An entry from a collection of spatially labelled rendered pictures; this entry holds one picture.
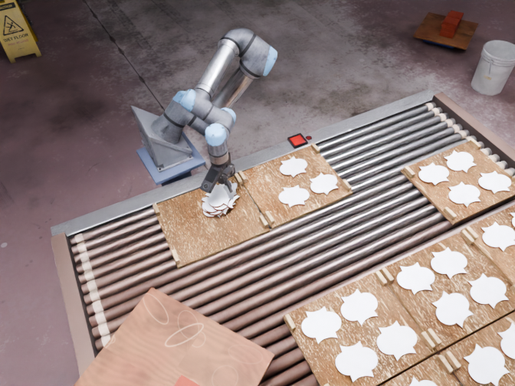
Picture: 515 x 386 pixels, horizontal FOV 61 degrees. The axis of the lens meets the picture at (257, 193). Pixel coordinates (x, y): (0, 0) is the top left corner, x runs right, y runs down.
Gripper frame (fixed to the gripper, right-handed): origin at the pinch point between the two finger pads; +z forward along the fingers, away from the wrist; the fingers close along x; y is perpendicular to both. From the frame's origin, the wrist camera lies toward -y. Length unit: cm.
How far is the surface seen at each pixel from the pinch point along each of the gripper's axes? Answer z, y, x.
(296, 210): 8.0, 14.0, -29.5
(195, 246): 8.0, -23.1, -2.5
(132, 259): 10.0, -40.2, 17.5
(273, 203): 8.1, 12.7, -18.7
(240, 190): 8.1, 11.6, -1.7
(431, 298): 8, 3, -92
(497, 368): 7, -11, -118
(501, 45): 69, 299, -75
